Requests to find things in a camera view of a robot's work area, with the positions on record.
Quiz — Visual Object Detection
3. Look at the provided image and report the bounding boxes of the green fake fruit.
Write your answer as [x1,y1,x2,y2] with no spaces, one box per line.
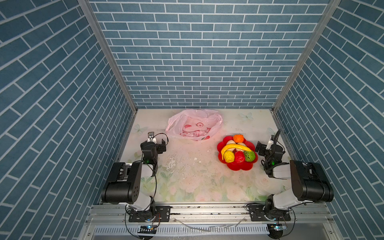
[244,151,256,162]

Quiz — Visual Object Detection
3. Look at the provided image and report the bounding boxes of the red fake strawberry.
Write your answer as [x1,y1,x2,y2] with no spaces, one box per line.
[235,151,245,164]

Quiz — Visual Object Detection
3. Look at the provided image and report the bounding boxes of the orange fake tangerine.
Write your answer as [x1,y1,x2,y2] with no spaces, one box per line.
[233,135,245,144]

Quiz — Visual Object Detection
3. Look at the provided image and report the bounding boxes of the yellow fake banana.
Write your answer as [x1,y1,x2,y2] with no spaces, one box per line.
[221,144,252,160]

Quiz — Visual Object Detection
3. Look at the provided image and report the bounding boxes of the pink plastic bag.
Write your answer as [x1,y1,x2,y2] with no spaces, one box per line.
[166,109,224,141]

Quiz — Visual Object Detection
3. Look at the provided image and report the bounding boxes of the yellow fake lemon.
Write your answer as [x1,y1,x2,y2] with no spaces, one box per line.
[223,151,235,163]

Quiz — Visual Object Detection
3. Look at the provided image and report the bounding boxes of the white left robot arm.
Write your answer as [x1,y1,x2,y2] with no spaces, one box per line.
[101,137,169,212]

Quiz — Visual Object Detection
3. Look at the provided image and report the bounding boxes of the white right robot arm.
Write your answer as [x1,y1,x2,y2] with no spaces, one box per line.
[256,142,334,214]

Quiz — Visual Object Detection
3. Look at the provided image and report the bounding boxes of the red flower-shaped plate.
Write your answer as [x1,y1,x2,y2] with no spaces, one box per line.
[217,135,258,171]

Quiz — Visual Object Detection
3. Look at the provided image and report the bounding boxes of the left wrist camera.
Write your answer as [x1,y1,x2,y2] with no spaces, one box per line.
[147,132,157,144]

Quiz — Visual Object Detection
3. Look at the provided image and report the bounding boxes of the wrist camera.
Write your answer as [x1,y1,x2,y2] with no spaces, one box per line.
[266,135,275,150]
[147,132,157,144]

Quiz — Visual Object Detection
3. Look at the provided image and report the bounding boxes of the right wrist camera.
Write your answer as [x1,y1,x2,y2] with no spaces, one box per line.
[266,135,275,150]

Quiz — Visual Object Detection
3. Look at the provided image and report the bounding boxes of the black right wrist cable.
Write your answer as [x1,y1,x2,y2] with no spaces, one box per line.
[272,128,283,151]

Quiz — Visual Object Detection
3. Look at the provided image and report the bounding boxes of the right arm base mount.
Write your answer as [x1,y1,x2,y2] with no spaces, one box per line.
[245,203,291,222]

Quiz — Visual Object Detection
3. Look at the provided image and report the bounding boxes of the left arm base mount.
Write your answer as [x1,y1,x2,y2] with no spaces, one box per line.
[127,206,171,223]

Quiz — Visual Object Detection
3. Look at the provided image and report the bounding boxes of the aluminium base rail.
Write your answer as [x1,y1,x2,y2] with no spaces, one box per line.
[79,203,342,240]

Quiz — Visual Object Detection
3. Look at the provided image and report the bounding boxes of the aluminium corner post left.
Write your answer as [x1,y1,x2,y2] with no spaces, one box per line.
[78,0,138,115]

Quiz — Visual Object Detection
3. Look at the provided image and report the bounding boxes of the aluminium corner post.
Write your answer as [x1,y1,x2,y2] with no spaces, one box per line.
[271,0,343,113]
[78,0,138,115]

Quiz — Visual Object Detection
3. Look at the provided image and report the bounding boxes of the aluminium corner post right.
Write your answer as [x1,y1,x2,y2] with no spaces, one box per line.
[271,0,343,113]

